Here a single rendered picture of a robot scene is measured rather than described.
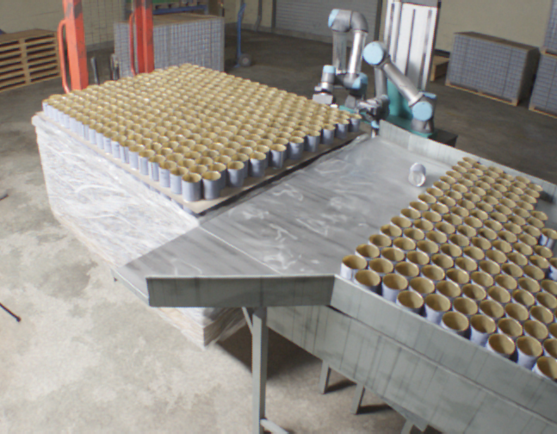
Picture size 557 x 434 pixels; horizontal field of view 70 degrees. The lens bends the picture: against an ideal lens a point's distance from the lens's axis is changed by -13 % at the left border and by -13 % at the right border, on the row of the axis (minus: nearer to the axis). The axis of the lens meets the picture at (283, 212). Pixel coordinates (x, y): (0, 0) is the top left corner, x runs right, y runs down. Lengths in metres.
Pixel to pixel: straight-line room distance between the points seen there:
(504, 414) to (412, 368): 0.27
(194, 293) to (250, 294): 0.14
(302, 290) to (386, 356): 0.30
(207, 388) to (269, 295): 1.25
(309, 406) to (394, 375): 1.07
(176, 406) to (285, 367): 0.61
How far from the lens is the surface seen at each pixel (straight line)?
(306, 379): 2.40
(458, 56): 8.75
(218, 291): 1.16
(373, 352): 1.27
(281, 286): 1.16
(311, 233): 1.47
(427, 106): 2.56
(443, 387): 1.23
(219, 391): 2.34
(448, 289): 1.27
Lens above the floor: 1.89
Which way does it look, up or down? 31 degrees down
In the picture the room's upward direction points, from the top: 3 degrees clockwise
